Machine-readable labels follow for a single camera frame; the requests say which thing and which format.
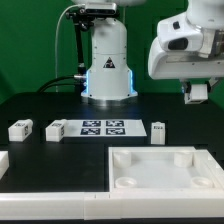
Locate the white marker sheet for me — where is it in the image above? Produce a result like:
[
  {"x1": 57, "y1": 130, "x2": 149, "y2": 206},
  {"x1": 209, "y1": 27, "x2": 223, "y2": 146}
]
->
[{"x1": 65, "y1": 119, "x2": 146, "y2": 137}]

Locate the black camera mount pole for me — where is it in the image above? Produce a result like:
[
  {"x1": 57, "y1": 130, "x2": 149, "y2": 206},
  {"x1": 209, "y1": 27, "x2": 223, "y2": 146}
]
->
[{"x1": 66, "y1": 7, "x2": 94, "y2": 81}]

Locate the white front fence rail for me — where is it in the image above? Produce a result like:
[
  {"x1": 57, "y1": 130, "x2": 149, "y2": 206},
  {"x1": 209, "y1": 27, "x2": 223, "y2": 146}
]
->
[{"x1": 0, "y1": 191, "x2": 224, "y2": 220}]

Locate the white square tabletop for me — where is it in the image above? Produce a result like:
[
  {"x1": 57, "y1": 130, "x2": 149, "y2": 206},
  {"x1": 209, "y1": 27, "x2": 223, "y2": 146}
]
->
[{"x1": 108, "y1": 147, "x2": 223, "y2": 192}]

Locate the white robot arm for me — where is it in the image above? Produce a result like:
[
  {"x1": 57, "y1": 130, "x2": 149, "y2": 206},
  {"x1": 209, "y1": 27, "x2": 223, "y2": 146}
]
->
[{"x1": 69, "y1": 0, "x2": 224, "y2": 105}]

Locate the grey camera cable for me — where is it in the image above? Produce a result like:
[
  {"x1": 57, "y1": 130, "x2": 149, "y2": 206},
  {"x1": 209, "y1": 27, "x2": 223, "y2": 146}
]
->
[{"x1": 54, "y1": 3, "x2": 84, "y2": 93}]

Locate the black cable bundle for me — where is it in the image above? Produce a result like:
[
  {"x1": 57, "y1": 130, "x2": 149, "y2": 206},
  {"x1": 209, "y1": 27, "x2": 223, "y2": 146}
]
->
[{"x1": 36, "y1": 75, "x2": 84, "y2": 94}]

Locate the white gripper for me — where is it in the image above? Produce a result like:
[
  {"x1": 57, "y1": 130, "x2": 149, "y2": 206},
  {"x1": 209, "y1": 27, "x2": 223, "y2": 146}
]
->
[{"x1": 148, "y1": 38, "x2": 224, "y2": 93}]

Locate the white left fence rail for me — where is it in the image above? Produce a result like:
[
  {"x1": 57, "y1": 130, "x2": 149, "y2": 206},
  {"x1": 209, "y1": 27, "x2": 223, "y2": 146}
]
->
[{"x1": 0, "y1": 151, "x2": 9, "y2": 179}]

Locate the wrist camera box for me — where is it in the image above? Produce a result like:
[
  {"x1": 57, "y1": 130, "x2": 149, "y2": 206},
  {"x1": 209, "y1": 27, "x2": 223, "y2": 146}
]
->
[{"x1": 157, "y1": 13, "x2": 203, "y2": 52}]

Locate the grey base camera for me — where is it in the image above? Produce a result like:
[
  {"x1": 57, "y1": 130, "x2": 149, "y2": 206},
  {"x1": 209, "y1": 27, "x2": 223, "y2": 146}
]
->
[{"x1": 85, "y1": 2, "x2": 117, "y2": 15}]

